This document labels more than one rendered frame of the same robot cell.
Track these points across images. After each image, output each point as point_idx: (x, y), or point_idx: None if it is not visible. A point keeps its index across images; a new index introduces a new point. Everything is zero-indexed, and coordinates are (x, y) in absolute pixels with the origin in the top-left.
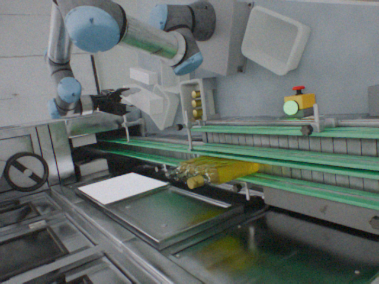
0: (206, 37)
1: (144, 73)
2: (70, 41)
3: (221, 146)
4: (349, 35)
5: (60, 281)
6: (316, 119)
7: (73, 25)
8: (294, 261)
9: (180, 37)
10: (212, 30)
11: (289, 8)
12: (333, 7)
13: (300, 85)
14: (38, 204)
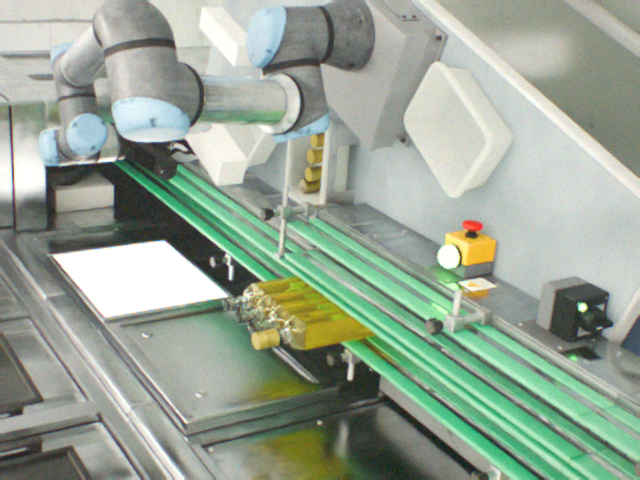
0: (350, 70)
1: (230, 39)
2: (105, 70)
3: (333, 271)
4: (557, 181)
5: (34, 447)
6: (454, 312)
7: (125, 121)
8: None
9: (294, 93)
10: (364, 62)
11: (494, 85)
12: (547, 126)
13: (482, 216)
14: None
